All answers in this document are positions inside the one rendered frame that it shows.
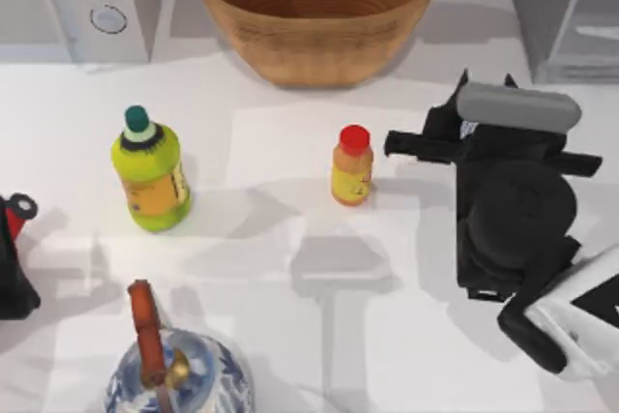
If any orange bottle with red cap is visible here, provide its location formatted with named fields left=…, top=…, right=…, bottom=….
left=330, top=125, right=375, bottom=208

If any brown woven basket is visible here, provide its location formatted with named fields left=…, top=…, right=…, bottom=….
left=194, top=0, right=441, bottom=90

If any green bottle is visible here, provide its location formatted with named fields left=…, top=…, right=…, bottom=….
left=110, top=104, right=193, bottom=234

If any small microwave knob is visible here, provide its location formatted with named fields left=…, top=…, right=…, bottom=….
left=89, top=3, right=129, bottom=37

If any blue and white teapot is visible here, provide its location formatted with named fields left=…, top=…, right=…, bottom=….
left=103, top=279, right=256, bottom=413

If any pale microwave oven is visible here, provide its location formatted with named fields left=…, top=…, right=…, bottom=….
left=0, top=0, right=171, bottom=66

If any black and red tool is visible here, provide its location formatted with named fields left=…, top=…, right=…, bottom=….
left=0, top=192, right=42, bottom=322

